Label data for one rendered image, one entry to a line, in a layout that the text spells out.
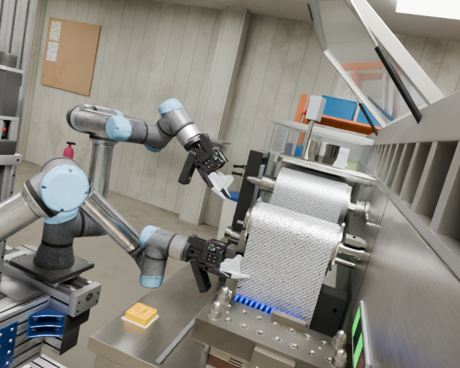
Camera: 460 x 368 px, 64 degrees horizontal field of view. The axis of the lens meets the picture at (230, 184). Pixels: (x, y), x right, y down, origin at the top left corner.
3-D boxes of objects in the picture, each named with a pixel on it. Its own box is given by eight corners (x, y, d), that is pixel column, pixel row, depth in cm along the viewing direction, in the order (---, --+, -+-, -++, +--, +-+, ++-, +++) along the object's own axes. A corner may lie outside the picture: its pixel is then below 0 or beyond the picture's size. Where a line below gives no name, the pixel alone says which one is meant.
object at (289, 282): (234, 296, 113) (248, 239, 109) (309, 324, 106) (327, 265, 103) (233, 296, 112) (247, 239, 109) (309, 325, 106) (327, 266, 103)
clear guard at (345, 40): (324, 50, 186) (325, 49, 186) (386, 128, 181) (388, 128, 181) (300, -62, 86) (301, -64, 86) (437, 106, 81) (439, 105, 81)
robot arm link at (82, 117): (55, 97, 142) (120, 109, 109) (83, 103, 150) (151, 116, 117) (52, 127, 143) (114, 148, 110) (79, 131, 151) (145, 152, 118)
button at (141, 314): (136, 308, 115) (138, 301, 115) (156, 317, 114) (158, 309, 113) (123, 318, 109) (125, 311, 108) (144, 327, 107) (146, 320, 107)
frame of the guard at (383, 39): (312, 55, 192) (324, 45, 190) (379, 139, 186) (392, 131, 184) (270, -61, 84) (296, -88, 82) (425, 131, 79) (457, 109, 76)
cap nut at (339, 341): (331, 339, 100) (336, 324, 99) (345, 344, 99) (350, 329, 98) (331, 346, 96) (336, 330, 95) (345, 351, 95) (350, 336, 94)
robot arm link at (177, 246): (166, 260, 114) (177, 253, 121) (179, 264, 112) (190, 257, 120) (171, 236, 112) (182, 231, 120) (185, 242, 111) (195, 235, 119)
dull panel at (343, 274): (339, 221, 320) (347, 195, 316) (344, 223, 319) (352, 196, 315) (328, 371, 107) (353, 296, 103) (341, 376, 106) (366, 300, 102)
